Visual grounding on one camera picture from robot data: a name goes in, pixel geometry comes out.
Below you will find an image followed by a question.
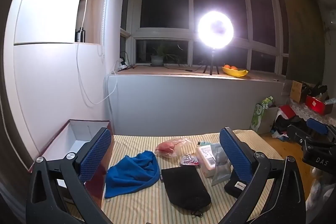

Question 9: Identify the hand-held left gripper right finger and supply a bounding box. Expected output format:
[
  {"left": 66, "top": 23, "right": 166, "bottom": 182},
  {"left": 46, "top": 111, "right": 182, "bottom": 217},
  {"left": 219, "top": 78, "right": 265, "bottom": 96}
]
[{"left": 219, "top": 127, "right": 306, "bottom": 224}]

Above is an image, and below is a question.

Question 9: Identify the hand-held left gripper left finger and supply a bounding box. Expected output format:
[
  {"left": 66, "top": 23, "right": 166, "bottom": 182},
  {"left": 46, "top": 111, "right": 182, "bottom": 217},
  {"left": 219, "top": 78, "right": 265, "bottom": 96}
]
[{"left": 25, "top": 127, "right": 113, "bottom": 224}]

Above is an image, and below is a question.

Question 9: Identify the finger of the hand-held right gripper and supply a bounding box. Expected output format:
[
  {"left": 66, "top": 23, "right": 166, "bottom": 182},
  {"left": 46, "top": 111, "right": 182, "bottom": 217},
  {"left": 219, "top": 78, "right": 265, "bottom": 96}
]
[
  {"left": 287, "top": 124, "right": 336, "bottom": 169},
  {"left": 306, "top": 118, "right": 336, "bottom": 144}
]

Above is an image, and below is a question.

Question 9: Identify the pale plastic pouch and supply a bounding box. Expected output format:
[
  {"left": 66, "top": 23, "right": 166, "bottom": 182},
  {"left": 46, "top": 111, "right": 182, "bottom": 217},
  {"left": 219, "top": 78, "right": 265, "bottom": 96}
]
[{"left": 211, "top": 143, "right": 233, "bottom": 186}]

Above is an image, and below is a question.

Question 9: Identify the red cardboard box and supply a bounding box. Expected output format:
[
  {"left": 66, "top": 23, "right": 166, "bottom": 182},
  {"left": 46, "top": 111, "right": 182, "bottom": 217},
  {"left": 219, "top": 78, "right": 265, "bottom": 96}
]
[{"left": 28, "top": 119, "right": 114, "bottom": 210}]

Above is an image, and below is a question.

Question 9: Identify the white labelled packet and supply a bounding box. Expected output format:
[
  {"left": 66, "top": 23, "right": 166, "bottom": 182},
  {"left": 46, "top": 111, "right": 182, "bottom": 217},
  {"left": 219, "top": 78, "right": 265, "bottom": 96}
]
[{"left": 196, "top": 145, "right": 217, "bottom": 178}]

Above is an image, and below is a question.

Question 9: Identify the small black labelled pouch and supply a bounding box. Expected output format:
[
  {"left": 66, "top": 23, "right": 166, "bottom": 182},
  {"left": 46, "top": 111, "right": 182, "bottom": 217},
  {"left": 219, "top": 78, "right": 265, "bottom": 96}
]
[{"left": 224, "top": 174, "right": 248, "bottom": 198}]

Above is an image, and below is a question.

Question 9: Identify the blue towel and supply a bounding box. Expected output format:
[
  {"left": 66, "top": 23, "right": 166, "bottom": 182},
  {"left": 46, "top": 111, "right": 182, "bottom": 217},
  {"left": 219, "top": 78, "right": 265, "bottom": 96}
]
[{"left": 104, "top": 151, "right": 160, "bottom": 199}]

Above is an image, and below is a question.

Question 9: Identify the large black cloth pouch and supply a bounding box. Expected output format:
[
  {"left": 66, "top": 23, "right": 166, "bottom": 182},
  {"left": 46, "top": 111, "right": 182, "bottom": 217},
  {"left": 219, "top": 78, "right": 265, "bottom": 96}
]
[{"left": 161, "top": 166, "right": 212, "bottom": 216}]

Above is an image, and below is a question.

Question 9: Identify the person's right forearm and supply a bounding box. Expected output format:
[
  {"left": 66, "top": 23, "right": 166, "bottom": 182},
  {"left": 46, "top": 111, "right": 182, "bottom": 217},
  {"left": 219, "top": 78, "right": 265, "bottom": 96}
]
[{"left": 309, "top": 168, "right": 336, "bottom": 215}]

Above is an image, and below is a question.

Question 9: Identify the pile of clothes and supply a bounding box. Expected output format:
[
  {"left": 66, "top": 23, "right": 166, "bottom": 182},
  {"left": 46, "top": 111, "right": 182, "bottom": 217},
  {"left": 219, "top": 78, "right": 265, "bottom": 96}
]
[{"left": 271, "top": 105, "right": 300, "bottom": 140}]

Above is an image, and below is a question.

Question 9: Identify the small red box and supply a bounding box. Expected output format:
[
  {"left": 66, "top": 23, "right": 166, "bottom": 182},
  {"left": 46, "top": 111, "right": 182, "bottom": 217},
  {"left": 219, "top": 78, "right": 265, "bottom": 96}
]
[{"left": 305, "top": 96, "right": 328, "bottom": 115}]

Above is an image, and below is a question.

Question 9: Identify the white lace cloth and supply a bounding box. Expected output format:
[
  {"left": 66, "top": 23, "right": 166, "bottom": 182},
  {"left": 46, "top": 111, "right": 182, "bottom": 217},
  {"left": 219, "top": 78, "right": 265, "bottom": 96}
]
[{"left": 289, "top": 100, "right": 336, "bottom": 125}]

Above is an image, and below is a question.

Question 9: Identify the green and white bag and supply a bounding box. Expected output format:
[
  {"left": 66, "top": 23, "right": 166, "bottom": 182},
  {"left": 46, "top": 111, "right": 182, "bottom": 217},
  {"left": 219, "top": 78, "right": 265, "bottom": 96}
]
[{"left": 251, "top": 97, "right": 279, "bottom": 135}]

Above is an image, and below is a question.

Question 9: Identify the brown cardboard box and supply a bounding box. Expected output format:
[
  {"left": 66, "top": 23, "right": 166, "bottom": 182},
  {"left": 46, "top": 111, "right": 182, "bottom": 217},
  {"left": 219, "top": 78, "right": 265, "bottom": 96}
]
[{"left": 290, "top": 80, "right": 308, "bottom": 104}]

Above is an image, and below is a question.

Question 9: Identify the red and white sachet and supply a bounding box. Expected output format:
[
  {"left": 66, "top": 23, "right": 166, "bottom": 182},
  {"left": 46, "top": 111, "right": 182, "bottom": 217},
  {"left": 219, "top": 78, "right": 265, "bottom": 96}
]
[{"left": 179, "top": 154, "right": 201, "bottom": 167}]

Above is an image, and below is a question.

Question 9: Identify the red mesh bag in plastic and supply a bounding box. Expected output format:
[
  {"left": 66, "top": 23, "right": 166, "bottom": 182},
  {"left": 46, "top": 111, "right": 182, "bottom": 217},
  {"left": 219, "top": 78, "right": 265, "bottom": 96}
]
[{"left": 155, "top": 137, "right": 192, "bottom": 159}]

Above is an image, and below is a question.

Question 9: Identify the yellow fruit bowl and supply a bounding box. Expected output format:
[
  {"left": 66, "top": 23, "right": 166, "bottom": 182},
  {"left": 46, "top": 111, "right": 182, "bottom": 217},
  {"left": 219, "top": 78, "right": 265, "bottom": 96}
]
[{"left": 222, "top": 67, "right": 249, "bottom": 78}]

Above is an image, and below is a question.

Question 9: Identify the white power strip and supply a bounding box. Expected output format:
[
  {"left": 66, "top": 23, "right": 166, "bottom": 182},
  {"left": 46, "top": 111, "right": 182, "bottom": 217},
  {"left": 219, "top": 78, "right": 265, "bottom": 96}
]
[{"left": 117, "top": 57, "right": 132, "bottom": 72}]

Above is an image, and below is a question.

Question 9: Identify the black tripod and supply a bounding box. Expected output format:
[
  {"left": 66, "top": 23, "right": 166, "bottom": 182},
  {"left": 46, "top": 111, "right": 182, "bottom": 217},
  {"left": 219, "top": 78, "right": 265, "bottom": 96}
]
[{"left": 203, "top": 49, "right": 220, "bottom": 75}]

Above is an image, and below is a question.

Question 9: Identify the potted plant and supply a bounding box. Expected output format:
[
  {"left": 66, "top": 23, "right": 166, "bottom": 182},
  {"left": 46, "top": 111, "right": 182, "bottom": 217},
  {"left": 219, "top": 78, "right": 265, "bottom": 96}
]
[{"left": 150, "top": 46, "right": 181, "bottom": 67}]

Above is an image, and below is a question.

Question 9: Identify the black device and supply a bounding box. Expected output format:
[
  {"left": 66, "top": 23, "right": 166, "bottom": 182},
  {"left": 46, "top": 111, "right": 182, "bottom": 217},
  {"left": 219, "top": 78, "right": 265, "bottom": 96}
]
[{"left": 75, "top": 27, "right": 86, "bottom": 42}]

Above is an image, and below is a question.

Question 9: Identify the white cable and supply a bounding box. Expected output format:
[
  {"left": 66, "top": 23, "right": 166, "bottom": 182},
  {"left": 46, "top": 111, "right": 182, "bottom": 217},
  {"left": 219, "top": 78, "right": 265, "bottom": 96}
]
[{"left": 76, "top": 0, "right": 118, "bottom": 105}]

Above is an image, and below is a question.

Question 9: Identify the ring light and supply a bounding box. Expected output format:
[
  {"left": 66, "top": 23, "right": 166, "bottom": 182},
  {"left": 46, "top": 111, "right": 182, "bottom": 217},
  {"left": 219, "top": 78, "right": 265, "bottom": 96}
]
[{"left": 197, "top": 11, "right": 234, "bottom": 50}]

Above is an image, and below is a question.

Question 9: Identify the wooden wall shelf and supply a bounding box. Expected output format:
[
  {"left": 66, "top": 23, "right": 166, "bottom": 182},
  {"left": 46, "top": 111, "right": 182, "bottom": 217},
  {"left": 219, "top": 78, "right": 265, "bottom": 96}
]
[{"left": 75, "top": 0, "right": 106, "bottom": 45}]

